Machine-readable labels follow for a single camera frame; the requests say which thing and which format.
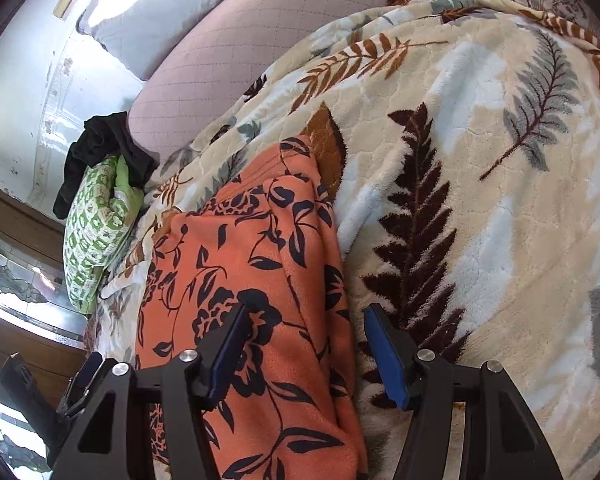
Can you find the wooden cabinet with glass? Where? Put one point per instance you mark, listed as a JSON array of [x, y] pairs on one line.
[[15, 310]]

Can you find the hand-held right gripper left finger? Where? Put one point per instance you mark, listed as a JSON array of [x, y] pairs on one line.
[[227, 355]]

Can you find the green patterned pillow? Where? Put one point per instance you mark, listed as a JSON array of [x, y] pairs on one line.
[[97, 230]]

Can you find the orange floral garment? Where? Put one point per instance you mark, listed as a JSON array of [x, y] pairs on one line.
[[260, 280]]

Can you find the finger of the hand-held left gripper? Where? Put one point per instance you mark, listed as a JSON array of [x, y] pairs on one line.
[[87, 375], [27, 400]]

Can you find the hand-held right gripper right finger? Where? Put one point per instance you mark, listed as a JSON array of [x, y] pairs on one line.
[[387, 355]]

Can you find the light blue pillow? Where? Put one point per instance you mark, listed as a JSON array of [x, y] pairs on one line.
[[145, 25]]

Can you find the black cloth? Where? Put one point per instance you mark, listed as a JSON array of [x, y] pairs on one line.
[[105, 145]]

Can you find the leaf print fleece blanket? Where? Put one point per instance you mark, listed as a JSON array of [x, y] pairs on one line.
[[480, 170]]

